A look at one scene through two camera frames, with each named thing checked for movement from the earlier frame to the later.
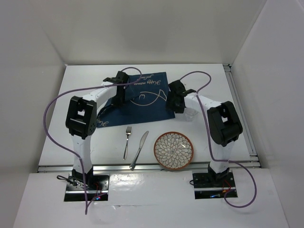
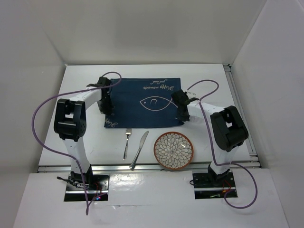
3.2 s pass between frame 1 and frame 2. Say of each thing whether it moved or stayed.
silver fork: stayed
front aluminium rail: stayed
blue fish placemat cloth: moved
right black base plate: stayed
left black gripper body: moved
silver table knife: stayed
